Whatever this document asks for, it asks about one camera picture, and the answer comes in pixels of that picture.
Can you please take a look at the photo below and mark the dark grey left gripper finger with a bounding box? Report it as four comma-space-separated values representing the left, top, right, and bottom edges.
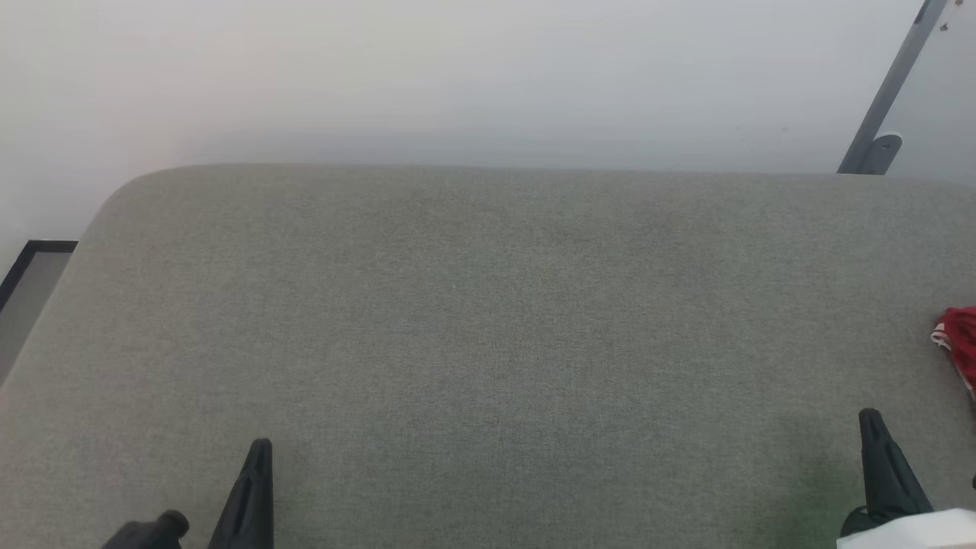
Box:
209, 438, 275, 549

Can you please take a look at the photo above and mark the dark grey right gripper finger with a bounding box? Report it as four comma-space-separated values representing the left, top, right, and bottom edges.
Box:
858, 407, 933, 525

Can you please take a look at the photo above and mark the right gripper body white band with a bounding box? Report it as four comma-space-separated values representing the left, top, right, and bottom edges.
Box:
836, 506, 976, 549

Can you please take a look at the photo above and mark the red and white garment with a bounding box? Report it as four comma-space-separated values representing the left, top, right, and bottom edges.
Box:
929, 306, 976, 399

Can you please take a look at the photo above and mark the grey fabric sofa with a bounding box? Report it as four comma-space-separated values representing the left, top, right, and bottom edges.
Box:
0, 163, 976, 549

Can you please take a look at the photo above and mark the grey metal wall post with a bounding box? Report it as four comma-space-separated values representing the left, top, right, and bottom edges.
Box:
836, 0, 951, 177

